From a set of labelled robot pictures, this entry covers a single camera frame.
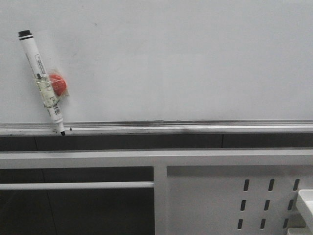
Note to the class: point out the red round magnet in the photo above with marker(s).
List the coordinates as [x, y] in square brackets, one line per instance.
[58, 83]

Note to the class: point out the white black dry-erase marker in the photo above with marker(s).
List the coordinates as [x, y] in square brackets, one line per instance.
[42, 80]

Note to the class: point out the white whiteboard with aluminium ledge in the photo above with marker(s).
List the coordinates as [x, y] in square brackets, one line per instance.
[161, 66]

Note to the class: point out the white upper marker tray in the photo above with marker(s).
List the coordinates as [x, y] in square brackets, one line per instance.
[304, 204]

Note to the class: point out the white whiteboard stand frame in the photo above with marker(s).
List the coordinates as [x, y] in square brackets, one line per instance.
[154, 192]

